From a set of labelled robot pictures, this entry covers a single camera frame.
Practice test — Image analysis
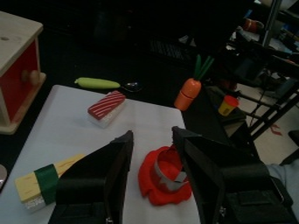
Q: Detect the grey metal background pole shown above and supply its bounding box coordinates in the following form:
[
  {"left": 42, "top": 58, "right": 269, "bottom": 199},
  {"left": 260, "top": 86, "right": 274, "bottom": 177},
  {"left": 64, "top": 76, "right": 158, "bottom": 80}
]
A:
[{"left": 260, "top": 0, "right": 284, "bottom": 48}]

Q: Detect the round metal cookie cutter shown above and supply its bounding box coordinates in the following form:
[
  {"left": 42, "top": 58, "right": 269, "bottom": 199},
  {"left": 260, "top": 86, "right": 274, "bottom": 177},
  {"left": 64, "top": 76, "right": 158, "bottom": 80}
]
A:
[{"left": 153, "top": 144, "right": 190, "bottom": 194}]

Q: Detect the green toy vegetable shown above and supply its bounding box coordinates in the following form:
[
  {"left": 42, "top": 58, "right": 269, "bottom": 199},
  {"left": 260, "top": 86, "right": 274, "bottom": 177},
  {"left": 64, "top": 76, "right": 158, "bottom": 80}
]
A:
[{"left": 73, "top": 76, "right": 122, "bottom": 90}]

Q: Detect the red round background object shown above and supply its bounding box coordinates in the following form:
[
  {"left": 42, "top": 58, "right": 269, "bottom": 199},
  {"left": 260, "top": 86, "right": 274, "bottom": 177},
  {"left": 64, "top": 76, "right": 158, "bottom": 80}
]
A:
[{"left": 241, "top": 17, "right": 266, "bottom": 33}]

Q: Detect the wooden box with red panel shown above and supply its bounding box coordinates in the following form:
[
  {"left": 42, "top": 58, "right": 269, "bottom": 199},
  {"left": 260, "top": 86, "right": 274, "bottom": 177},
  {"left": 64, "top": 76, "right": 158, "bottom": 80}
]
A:
[{"left": 0, "top": 10, "right": 48, "bottom": 136}]

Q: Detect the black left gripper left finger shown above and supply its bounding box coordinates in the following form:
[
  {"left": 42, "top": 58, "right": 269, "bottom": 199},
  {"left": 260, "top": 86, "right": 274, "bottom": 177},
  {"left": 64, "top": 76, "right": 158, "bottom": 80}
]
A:
[{"left": 48, "top": 129, "right": 136, "bottom": 224}]

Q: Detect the white cutting board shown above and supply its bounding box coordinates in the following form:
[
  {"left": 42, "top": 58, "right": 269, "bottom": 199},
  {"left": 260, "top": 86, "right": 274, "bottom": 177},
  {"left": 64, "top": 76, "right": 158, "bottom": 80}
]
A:
[{"left": 0, "top": 84, "right": 201, "bottom": 224}]

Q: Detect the red play dough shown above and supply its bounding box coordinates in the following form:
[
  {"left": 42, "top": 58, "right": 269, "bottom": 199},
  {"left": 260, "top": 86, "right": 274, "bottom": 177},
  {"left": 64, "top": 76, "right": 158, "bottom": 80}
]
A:
[{"left": 136, "top": 145, "right": 193, "bottom": 207}]

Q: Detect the toy salmon sushi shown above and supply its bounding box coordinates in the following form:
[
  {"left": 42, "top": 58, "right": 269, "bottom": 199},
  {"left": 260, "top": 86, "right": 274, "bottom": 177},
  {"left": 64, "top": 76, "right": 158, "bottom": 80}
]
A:
[{"left": 86, "top": 89, "right": 126, "bottom": 130}]

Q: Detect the toy egg sushi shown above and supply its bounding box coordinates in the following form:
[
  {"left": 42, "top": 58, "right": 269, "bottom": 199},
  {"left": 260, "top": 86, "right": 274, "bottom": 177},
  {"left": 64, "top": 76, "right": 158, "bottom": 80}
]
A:
[{"left": 13, "top": 153, "right": 88, "bottom": 214}]

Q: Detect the person's denim leg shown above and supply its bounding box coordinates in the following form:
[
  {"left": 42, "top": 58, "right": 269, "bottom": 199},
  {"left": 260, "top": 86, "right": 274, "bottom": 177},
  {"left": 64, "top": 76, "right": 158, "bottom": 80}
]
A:
[{"left": 265, "top": 158, "right": 299, "bottom": 212}]

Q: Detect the black metal stand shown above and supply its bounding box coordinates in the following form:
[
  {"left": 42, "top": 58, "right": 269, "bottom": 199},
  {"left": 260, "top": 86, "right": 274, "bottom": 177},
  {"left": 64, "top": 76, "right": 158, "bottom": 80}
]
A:
[{"left": 232, "top": 86, "right": 299, "bottom": 142}]

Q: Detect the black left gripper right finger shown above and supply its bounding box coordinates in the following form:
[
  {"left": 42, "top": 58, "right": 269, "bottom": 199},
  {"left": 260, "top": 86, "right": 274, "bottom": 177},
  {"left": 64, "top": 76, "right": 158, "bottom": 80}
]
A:
[{"left": 170, "top": 125, "right": 299, "bottom": 224}]

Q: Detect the orange toy carrot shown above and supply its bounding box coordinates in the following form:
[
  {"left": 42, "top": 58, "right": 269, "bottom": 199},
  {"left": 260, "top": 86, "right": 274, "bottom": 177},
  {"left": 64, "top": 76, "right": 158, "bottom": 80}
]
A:
[{"left": 172, "top": 54, "right": 216, "bottom": 112}]

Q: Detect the yellow tub with red lid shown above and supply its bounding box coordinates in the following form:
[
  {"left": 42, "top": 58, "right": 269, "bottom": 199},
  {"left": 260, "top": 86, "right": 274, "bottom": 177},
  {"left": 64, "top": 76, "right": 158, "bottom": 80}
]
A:
[{"left": 216, "top": 94, "right": 240, "bottom": 117}]

